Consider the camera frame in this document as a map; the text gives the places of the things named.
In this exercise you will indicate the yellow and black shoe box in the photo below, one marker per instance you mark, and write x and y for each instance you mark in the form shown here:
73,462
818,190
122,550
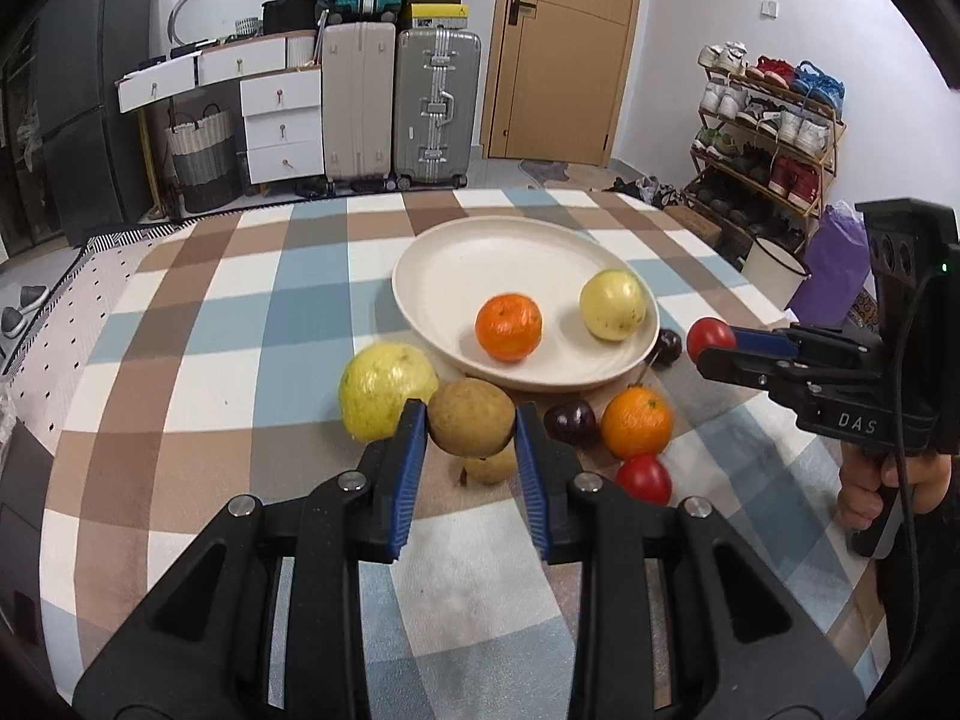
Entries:
436,17

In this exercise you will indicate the wooden shoe rack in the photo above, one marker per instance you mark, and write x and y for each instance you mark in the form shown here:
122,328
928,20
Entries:
831,139

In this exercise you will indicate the patterned doormat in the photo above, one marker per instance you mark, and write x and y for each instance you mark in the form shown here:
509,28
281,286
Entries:
862,311

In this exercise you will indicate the grey floor mat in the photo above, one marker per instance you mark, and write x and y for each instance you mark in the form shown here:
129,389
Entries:
544,174

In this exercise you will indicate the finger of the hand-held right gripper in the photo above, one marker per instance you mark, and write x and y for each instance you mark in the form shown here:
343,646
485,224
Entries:
761,343
739,369

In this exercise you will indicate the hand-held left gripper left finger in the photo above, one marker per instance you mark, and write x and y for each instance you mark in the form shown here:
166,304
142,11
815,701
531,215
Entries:
405,457

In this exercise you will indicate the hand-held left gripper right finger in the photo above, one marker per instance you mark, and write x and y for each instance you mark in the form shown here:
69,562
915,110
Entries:
531,465

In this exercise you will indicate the dark purple plum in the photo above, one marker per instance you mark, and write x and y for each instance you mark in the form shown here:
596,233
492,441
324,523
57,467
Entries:
667,349
570,425

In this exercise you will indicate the small white slatted basket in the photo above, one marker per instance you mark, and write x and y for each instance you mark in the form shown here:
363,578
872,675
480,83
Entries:
250,25

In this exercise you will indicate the purple paper bag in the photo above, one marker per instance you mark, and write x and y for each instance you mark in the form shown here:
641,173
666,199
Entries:
832,270

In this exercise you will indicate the dark grey refrigerator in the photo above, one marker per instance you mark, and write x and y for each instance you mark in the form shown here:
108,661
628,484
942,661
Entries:
90,90

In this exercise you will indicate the grey woven laundry basket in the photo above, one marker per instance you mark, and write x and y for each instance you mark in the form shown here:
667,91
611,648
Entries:
201,157

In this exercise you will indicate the dark glass cabinet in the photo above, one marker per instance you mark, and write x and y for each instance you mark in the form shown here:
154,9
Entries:
19,150

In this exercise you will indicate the white enamel bucket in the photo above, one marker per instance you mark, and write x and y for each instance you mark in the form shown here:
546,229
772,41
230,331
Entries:
772,274

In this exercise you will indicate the pile of dark shoes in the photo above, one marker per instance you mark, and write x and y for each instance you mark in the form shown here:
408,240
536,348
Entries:
645,191

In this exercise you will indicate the beige suitcase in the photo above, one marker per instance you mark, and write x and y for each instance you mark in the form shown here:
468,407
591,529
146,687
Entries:
358,105

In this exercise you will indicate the red tomato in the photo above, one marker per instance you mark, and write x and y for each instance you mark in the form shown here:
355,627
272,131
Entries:
709,335
643,480

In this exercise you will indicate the person's right hand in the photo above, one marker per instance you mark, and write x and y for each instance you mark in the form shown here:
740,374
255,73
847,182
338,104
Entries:
855,495

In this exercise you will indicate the silver suitcase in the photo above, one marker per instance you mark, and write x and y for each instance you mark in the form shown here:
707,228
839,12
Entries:
436,105

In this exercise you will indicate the brown round fruit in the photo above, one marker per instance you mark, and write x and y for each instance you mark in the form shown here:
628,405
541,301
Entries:
471,418
487,469

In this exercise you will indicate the shoe rack with shoes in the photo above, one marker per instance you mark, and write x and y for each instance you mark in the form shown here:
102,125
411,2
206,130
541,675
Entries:
787,131

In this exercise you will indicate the white drawer desk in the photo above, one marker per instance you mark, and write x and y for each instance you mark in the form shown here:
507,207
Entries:
281,120

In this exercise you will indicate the cardboard box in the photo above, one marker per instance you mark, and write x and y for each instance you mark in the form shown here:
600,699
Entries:
697,225

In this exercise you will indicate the cream round plate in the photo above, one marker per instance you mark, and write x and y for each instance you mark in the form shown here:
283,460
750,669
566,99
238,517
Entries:
480,255

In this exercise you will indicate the wooden door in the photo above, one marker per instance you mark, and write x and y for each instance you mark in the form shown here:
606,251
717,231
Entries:
570,52

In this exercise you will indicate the small yellow guava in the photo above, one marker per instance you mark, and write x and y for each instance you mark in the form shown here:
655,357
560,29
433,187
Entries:
613,305

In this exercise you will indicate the black storage box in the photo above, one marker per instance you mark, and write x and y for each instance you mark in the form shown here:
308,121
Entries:
294,16

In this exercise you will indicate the dotted beige rug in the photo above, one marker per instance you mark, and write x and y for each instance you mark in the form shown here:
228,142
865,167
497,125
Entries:
67,315

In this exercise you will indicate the grey slipper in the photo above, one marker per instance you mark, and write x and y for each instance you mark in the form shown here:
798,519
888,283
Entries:
34,298
11,322

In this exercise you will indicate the person's right forearm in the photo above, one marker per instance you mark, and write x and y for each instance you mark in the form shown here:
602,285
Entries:
934,592

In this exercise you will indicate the orange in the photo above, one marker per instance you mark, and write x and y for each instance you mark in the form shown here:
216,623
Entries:
637,422
508,328

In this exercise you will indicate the large yellow-green guava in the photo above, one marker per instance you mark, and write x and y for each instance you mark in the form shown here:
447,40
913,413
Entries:
379,390

